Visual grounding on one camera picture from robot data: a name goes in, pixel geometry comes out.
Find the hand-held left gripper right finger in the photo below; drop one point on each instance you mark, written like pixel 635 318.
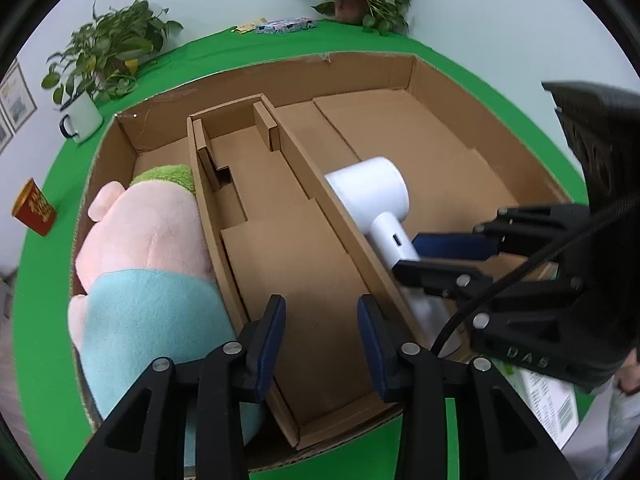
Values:
pixel 375 355

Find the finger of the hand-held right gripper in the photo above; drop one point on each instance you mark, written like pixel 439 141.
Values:
pixel 450 246
pixel 440 280

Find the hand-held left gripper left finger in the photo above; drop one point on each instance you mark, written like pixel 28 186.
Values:
pixel 262 360

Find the white hair dryer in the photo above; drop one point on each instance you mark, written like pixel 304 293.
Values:
pixel 370 185

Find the brown cardboard insert tray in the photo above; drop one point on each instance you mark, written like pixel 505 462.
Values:
pixel 290 250

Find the large cardboard box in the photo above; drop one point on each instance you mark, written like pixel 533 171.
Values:
pixel 400 125

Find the pink pig plush toy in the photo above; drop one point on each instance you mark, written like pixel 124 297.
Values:
pixel 145 260

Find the person's right forearm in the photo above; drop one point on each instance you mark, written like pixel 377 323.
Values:
pixel 615 425

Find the white product box green label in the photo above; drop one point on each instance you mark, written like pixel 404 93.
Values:
pixel 545 400

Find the red paper cup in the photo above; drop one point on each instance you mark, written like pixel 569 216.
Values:
pixel 35 210

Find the patterned flat packet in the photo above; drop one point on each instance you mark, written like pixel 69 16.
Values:
pixel 285 25

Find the yellow flat packet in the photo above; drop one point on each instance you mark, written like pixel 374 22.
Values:
pixel 245 28

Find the white enamel mug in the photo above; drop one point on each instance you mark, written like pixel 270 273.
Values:
pixel 82 115

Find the green pothos plant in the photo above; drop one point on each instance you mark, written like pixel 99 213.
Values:
pixel 110 40

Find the group of framed wall certificates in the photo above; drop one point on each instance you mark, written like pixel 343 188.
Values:
pixel 17 100

